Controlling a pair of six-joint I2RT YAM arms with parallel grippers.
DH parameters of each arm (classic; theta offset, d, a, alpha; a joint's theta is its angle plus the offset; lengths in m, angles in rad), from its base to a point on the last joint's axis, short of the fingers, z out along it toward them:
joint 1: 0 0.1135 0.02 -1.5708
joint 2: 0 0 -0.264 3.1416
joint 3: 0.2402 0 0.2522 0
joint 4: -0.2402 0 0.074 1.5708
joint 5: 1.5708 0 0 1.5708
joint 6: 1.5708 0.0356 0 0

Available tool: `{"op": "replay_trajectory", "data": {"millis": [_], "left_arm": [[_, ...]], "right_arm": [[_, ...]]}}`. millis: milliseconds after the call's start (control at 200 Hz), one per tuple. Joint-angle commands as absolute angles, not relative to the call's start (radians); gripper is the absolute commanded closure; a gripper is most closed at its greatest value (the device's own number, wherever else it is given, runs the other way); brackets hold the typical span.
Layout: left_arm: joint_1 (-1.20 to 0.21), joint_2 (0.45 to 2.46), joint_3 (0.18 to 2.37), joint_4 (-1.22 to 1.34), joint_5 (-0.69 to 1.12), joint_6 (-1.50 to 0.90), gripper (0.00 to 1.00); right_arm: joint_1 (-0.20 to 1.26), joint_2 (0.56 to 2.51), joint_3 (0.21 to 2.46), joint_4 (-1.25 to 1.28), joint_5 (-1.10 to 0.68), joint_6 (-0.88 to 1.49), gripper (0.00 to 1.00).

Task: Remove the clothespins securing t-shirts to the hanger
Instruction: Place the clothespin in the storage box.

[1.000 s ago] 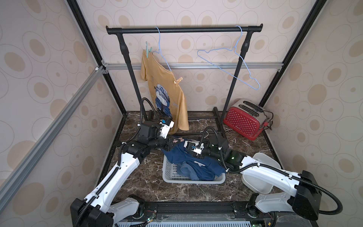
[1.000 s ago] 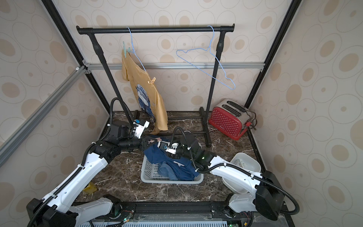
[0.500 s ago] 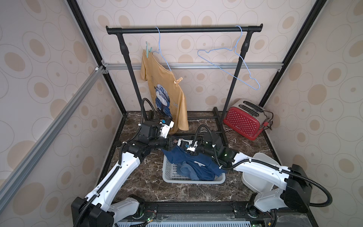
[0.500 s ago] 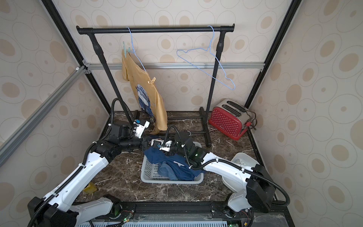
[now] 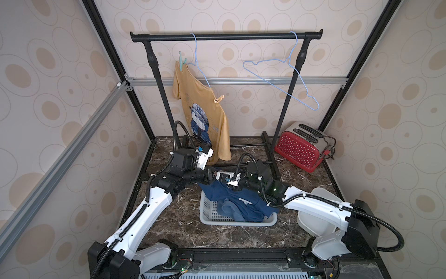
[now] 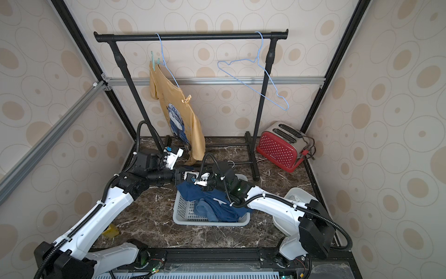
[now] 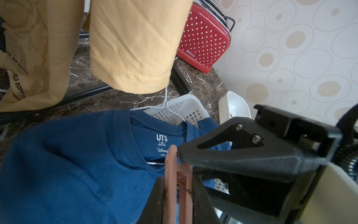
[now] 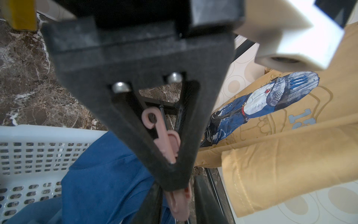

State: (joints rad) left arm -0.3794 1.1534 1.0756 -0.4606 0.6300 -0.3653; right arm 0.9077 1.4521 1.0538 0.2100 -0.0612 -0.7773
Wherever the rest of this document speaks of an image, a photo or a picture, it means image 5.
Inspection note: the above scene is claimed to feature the navy blue t-shirt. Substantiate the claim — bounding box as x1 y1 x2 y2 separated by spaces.
199 181 280 222

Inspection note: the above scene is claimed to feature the light blue plastic hanger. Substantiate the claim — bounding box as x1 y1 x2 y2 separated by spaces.
242 31 321 112

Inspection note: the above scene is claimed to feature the light blue t-shirt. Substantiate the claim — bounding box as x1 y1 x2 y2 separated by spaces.
217 199 245 222

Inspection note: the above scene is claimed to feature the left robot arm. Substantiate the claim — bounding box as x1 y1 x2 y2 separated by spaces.
88 146 213 279

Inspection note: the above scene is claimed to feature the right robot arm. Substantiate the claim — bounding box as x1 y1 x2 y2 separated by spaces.
216 163 380 260

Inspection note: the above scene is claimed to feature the white plastic basket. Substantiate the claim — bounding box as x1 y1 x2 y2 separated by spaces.
200 191 278 227

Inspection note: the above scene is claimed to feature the mustard yellow t-shirt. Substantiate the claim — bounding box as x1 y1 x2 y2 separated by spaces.
173 62 231 165

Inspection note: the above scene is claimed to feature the yellow plastic clothespin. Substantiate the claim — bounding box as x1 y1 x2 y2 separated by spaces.
214 95 225 103

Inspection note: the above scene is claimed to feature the red polka dot toaster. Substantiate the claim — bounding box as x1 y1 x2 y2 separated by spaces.
275 122 336 173

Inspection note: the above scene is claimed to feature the white plastic bin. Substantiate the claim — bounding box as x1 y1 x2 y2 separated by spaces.
297 188 341 237

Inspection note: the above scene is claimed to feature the teal plastic clothespin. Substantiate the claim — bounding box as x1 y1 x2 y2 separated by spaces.
179 51 187 72

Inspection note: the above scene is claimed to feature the black clothes rack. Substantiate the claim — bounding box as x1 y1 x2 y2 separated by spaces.
130 29 324 181

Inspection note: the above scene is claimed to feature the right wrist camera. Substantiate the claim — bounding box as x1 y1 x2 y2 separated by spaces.
216 172 241 184

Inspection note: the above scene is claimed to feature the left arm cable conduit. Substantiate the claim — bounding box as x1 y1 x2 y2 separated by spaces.
89 120 196 279

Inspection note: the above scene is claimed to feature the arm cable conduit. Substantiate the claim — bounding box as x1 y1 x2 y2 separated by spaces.
235 152 405 253
89 120 196 279

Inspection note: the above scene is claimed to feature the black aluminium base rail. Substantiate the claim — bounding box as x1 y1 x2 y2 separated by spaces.
139 243 384 279

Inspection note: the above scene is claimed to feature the black toaster power cable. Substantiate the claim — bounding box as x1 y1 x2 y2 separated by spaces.
320 135 338 161

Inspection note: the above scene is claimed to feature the pale blue wire hanger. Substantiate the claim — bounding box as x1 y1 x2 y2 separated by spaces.
190 33 213 88

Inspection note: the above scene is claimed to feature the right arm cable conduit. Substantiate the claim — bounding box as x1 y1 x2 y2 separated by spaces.
235 152 405 253

